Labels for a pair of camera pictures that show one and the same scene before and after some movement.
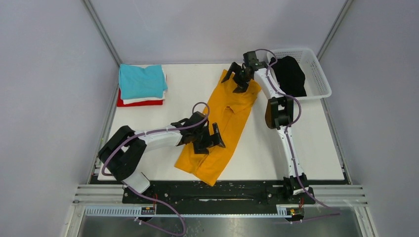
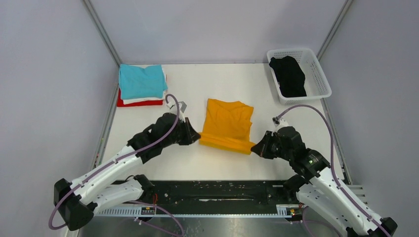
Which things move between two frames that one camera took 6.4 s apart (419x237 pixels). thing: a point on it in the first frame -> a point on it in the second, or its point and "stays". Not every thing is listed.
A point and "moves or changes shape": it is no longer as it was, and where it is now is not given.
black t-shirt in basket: (291, 77) stays
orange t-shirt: (229, 109) moves or changes shape
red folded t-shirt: (120, 102) stays
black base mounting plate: (216, 192) stays
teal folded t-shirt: (136, 82) stays
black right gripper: (241, 86) -> (260, 148)
